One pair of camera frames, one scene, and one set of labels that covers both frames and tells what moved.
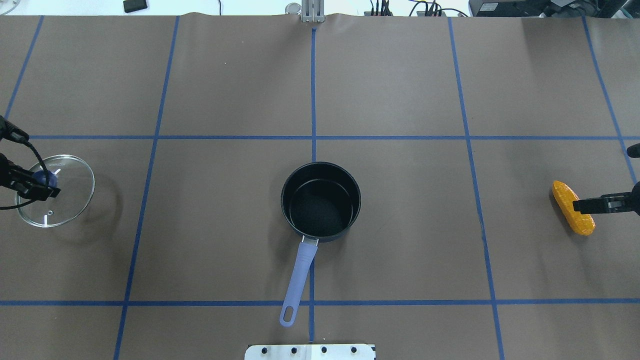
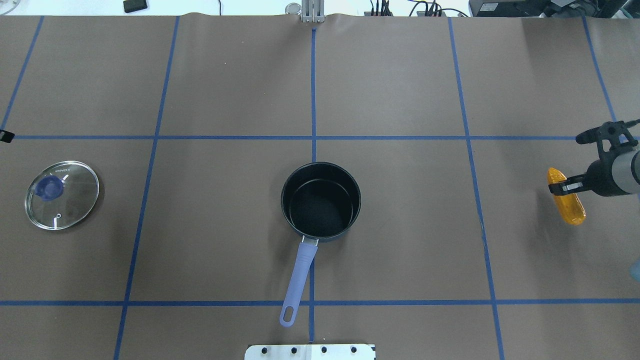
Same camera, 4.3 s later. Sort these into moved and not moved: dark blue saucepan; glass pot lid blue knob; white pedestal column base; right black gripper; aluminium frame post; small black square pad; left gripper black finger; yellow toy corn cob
Moved: yellow toy corn cob; left gripper black finger; glass pot lid blue knob; right black gripper
Not moved: small black square pad; white pedestal column base; aluminium frame post; dark blue saucepan
